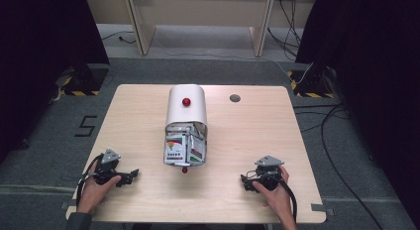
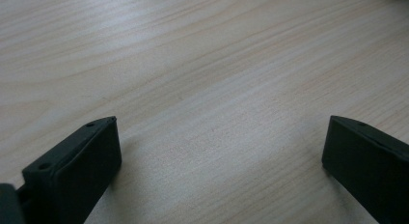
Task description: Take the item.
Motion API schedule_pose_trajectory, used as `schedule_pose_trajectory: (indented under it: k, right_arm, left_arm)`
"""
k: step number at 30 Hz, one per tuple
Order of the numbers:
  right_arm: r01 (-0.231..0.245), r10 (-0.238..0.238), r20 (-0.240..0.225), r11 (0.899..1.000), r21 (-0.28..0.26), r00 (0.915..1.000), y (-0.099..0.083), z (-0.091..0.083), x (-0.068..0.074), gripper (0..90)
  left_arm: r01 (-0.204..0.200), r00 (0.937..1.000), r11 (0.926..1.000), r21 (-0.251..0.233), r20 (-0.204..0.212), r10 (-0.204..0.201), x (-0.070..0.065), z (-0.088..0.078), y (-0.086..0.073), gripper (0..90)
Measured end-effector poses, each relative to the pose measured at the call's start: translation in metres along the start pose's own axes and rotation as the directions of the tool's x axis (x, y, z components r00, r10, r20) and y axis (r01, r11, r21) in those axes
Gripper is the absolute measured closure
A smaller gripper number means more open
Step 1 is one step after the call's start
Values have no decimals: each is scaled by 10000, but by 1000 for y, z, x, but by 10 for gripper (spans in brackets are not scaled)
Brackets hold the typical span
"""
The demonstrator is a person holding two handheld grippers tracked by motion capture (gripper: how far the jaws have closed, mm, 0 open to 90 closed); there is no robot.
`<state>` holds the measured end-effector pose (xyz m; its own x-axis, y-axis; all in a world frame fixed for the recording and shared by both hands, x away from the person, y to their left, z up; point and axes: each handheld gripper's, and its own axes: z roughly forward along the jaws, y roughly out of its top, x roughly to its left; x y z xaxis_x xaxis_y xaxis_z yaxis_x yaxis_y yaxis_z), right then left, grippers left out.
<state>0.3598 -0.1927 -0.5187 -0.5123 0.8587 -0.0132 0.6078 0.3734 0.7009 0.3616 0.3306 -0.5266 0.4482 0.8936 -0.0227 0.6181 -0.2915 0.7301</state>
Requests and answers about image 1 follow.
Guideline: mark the grey table grommet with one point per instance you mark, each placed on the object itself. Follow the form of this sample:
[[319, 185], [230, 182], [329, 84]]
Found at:
[[234, 98]]

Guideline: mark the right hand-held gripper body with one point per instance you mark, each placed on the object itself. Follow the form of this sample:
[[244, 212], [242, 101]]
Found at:
[[268, 172]]

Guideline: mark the person's left hand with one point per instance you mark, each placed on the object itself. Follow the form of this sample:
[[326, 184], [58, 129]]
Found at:
[[94, 192]]

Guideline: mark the white packet red green stripes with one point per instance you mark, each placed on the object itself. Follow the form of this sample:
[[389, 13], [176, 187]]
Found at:
[[197, 150]]

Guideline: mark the grey table edge bracket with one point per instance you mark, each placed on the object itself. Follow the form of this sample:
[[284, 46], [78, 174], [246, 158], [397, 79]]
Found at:
[[322, 208], [67, 205]]

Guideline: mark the stand base yellow black tape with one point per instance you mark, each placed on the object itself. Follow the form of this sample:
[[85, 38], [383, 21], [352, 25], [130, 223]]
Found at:
[[82, 81], [312, 86]]

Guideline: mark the dark curtain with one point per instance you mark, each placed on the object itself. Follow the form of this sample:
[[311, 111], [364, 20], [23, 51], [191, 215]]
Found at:
[[376, 74], [43, 58]]

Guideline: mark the plain white packet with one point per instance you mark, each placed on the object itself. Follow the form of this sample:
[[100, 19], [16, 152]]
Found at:
[[182, 127]]

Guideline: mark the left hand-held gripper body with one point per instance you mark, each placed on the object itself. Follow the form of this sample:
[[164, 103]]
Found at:
[[106, 167]]

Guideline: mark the person's right hand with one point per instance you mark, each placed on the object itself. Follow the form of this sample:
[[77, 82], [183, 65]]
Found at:
[[275, 198]]

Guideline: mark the white container with red knobs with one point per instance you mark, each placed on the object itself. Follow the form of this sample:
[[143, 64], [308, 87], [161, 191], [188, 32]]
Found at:
[[186, 106]]

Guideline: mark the beige wooden desk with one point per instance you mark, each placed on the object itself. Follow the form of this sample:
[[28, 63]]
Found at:
[[198, 8]]

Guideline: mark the white packet green red print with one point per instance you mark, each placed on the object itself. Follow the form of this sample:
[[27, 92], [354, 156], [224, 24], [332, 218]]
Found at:
[[174, 149]]

